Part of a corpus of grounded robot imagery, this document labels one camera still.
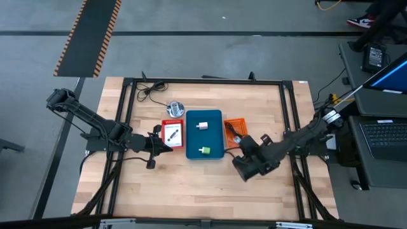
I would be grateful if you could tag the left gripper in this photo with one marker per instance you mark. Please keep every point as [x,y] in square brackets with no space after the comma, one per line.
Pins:
[152,146]

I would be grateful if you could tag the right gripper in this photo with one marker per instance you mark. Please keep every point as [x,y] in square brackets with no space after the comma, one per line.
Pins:
[252,159]

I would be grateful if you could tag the green charger plug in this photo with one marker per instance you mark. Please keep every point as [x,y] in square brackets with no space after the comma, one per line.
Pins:
[206,150]

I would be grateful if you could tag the white pink charger plug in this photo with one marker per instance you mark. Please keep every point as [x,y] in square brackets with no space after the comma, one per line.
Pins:
[202,126]

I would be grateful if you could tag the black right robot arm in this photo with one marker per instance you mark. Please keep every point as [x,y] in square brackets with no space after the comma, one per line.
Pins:
[299,138]

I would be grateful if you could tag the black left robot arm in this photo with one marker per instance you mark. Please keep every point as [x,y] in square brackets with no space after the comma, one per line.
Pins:
[89,115]

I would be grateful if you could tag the blue plastic bin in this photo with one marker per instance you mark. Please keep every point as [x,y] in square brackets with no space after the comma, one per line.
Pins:
[205,136]

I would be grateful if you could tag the red mesh basket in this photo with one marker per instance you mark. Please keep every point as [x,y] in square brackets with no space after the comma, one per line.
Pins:
[163,133]

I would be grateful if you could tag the orange mesh basket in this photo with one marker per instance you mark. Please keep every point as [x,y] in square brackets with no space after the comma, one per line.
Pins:
[241,124]

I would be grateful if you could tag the silver round puck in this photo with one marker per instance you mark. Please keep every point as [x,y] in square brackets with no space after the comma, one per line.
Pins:
[175,109]

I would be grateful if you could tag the black floor strip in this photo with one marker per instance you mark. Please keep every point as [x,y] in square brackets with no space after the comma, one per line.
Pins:
[51,178]

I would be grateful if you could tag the black laptop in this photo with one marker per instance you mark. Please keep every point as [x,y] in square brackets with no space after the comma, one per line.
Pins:
[384,136]

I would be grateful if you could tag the black orange-striped floor mat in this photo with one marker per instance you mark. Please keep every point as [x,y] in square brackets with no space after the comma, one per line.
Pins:
[87,38]

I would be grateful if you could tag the black crossbeam with brackets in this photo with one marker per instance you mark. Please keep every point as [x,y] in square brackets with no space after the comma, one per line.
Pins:
[47,222]

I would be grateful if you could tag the grey side desk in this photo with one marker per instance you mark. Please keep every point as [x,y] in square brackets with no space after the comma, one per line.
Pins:
[381,106]

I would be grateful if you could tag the grey chair base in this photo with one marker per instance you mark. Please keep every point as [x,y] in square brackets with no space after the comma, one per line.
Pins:
[11,146]

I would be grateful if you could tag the black stand leg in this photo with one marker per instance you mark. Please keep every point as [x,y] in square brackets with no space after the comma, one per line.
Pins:
[361,46]

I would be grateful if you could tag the blue-lit monitor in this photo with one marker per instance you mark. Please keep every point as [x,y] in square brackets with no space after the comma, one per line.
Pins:
[392,78]

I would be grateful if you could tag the person's sneaker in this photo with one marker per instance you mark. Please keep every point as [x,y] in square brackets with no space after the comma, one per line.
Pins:
[361,21]

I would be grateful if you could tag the person's leg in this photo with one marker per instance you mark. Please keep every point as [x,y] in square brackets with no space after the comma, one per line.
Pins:
[381,8]

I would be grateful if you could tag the black frame clamp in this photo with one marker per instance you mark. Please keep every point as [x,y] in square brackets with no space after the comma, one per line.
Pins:
[144,76]
[252,76]

